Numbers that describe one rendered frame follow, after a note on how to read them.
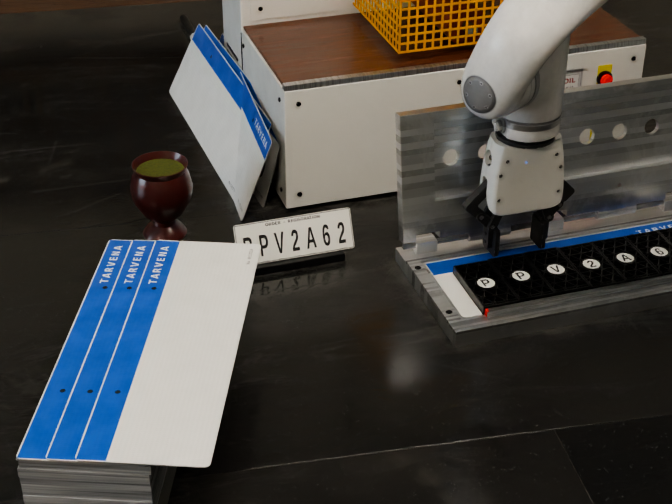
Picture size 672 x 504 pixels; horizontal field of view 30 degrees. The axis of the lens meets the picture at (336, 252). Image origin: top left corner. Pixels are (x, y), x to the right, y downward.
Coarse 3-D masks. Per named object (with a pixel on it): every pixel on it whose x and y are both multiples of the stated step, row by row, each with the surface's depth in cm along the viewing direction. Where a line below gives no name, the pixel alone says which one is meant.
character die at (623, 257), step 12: (600, 240) 166; (612, 240) 166; (624, 240) 167; (612, 252) 164; (624, 252) 164; (636, 252) 164; (612, 264) 161; (624, 264) 161; (636, 264) 161; (648, 264) 162; (624, 276) 159; (636, 276) 159; (648, 276) 159
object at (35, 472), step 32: (96, 288) 144; (96, 320) 138; (64, 352) 134; (64, 384) 129; (32, 448) 120; (32, 480) 121; (64, 480) 120; (96, 480) 120; (128, 480) 120; (160, 480) 125
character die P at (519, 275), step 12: (492, 264) 161; (504, 264) 162; (516, 264) 161; (528, 264) 161; (504, 276) 159; (516, 276) 159; (528, 276) 159; (540, 276) 159; (516, 288) 158; (528, 288) 157; (540, 288) 157; (528, 300) 155
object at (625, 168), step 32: (576, 96) 163; (608, 96) 166; (640, 96) 168; (416, 128) 158; (448, 128) 161; (480, 128) 162; (576, 128) 167; (608, 128) 168; (640, 128) 170; (416, 160) 160; (480, 160) 164; (576, 160) 168; (608, 160) 170; (640, 160) 172; (416, 192) 161; (448, 192) 164; (576, 192) 169; (608, 192) 170; (640, 192) 172; (416, 224) 163; (448, 224) 165; (480, 224) 166; (512, 224) 168
